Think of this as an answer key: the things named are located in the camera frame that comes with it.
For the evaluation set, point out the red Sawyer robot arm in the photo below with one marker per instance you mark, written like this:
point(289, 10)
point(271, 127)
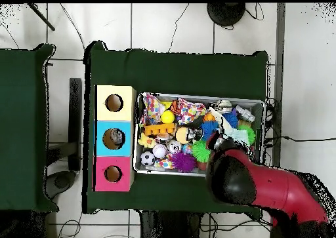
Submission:
point(275, 188)

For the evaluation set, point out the wooden three-hole box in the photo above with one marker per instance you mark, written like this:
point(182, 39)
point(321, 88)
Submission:
point(127, 148)

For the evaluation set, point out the blue spiky ball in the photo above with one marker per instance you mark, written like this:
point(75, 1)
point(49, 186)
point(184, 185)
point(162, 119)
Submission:
point(208, 130)

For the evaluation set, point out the green spiky ball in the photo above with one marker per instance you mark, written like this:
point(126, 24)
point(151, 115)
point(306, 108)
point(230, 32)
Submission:
point(200, 151)

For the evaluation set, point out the purple spiky ball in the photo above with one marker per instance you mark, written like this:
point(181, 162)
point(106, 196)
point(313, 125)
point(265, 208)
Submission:
point(183, 162)

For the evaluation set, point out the polka dot cloth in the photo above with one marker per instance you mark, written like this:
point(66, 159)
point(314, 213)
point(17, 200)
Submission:
point(190, 110)
point(152, 108)

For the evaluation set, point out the crushed silver can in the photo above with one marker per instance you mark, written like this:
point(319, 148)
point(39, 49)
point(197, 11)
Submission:
point(173, 146)

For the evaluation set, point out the yellow ball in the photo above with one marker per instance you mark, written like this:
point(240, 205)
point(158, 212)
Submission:
point(168, 116)

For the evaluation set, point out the orange block toy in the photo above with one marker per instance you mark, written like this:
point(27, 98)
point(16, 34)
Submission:
point(160, 129)

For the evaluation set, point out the white baseball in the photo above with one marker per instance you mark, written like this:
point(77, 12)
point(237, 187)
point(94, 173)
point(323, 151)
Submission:
point(159, 151)

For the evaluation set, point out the small soccer ball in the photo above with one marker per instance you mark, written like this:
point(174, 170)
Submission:
point(147, 158)

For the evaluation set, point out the dark green table cloth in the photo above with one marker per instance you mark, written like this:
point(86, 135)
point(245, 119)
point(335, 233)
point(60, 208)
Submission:
point(21, 91)
point(170, 70)

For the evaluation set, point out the black round stand base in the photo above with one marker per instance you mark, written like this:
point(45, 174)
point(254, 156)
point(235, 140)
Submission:
point(225, 13)

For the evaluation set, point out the black upright stand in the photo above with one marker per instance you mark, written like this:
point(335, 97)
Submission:
point(75, 104)

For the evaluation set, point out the grey oval floor object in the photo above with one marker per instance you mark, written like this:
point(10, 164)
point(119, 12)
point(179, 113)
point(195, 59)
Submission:
point(61, 182)

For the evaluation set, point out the black tripod leg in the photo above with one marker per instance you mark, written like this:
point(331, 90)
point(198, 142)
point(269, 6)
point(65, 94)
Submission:
point(42, 17)

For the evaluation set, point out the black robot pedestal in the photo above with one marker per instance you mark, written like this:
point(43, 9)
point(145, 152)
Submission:
point(168, 225)

